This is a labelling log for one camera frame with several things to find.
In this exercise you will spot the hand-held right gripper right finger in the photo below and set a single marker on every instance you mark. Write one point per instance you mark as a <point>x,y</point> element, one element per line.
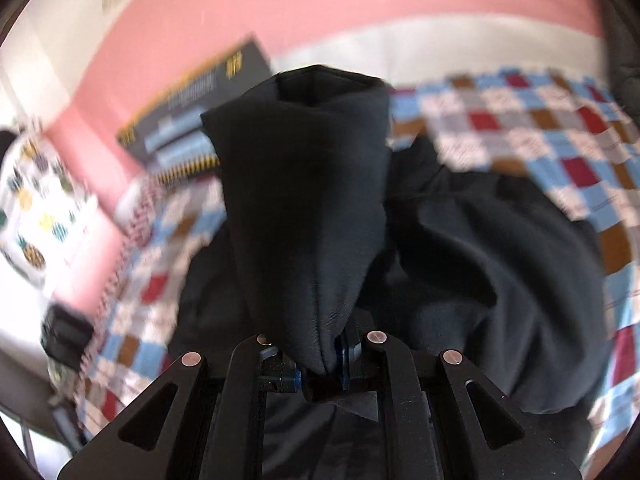
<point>345,357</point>

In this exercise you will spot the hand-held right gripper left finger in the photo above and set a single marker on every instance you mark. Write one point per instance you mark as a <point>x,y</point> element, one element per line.
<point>294,381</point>

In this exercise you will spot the black garment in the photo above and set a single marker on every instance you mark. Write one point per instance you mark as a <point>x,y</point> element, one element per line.
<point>300,185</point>

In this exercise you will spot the red white striped bedsheet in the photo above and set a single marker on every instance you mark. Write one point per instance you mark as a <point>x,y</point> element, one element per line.
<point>131,240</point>

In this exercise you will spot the dark blocky object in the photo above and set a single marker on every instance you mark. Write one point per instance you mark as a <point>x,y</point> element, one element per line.
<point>65,334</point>

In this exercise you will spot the electric cooker cardboard box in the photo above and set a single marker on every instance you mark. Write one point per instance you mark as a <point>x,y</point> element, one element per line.
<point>200,110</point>

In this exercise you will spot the checked patchwork blanket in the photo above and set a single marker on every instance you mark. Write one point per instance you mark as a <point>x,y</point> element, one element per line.
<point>525,125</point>

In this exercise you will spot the pineapple print curtain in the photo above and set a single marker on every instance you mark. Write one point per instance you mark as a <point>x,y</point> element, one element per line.
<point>40,210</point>

